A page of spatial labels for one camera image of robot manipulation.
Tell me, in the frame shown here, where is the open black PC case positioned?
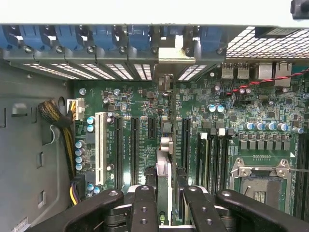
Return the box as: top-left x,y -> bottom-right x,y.
0,0 -> 309,232

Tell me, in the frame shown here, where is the silver ethernet port block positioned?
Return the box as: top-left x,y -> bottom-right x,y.
273,61 -> 293,87

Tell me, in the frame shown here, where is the green motherboard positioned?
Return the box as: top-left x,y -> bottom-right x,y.
69,61 -> 309,218

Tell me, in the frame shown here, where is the red black twisted wire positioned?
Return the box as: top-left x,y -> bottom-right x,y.
226,70 -> 309,95

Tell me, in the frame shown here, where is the silver USB port block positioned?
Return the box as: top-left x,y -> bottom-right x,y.
220,62 -> 235,80
237,62 -> 250,80

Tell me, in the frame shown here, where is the short PCIe expansion slot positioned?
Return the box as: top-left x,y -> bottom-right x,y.
147,117 -> 156,140

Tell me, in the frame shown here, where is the grey power supply unit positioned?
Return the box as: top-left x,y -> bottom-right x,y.
0,59 -> 73,232

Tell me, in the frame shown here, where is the blue slot retention clip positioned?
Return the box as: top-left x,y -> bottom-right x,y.
18,25 -> 47,52
127,25 -> 152,52
91,25 -> 114,52
199,26 -> 225,53
53,25 -> 81,51

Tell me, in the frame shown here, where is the silver rear port block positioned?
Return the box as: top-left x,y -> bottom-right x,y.
257,62 -> 274,80

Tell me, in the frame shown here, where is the black RAM slot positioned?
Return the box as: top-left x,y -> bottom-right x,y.
218,129 -> 229,194
304,132 -> 309,216
295,132 -> 305,216
209,129 -> 220,194

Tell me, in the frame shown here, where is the white power connector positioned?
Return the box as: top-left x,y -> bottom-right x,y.
66,98 -> 85,122

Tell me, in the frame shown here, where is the vented metal slot cover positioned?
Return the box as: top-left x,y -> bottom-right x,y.
96,52 -> 135,81
35,52 -> 98,81
177,52 -> 227,82
65,52 -> 117,81
127,52 -> 155,81
9,52 -> 80,81

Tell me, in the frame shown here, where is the CPU socket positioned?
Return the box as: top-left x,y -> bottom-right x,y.
229,157 -> 297,215

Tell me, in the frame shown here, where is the white PCI expansion slot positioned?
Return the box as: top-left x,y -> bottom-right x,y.
95,112 -> 109,186

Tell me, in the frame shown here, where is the braided yellow power wire bundle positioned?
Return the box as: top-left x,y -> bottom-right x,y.
38,99 -> 85,206

